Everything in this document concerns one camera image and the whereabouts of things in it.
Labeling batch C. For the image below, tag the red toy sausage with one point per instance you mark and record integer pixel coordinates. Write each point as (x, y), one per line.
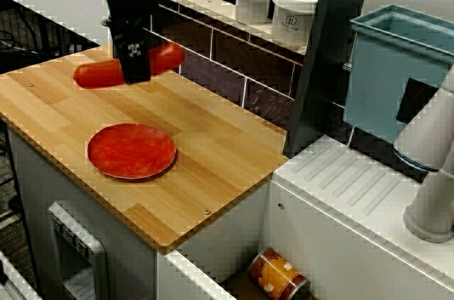
(95, 74)

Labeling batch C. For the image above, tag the red round plate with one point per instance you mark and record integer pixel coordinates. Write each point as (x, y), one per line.
(131, 151)

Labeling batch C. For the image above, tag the beige shelf ledge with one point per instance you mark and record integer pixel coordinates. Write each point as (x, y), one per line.
(213, 5)

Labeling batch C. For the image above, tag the plain white jar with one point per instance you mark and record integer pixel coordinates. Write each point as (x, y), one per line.
(253, 5)

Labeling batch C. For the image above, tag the white kitchen cabinet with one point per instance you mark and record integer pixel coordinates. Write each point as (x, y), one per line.
(35, 172)

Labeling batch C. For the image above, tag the white jar with printed logo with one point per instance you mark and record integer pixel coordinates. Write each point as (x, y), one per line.
(294, 30)

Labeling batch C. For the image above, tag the grey dispenser panel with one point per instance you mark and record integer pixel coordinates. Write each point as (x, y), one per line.
(95, 254)

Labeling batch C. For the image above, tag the teal plastic bin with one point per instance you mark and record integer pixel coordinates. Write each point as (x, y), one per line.
(372, 83)

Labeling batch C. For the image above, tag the white sink unit with drainboard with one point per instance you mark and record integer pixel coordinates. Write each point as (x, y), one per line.
(337, 215)

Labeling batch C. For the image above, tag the orange soup can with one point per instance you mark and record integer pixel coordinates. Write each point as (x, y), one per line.
(273, 275)

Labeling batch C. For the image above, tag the black rectangular label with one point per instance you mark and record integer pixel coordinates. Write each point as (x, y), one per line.
(416, 101)

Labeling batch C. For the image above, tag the grey toy faucet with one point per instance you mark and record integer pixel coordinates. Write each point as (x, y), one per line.
(431, 208)

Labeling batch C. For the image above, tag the black hutch post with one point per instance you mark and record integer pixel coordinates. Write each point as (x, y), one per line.
(319, 66)

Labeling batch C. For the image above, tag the aluminium frame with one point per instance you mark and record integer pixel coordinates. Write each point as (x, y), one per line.
(10, 278)

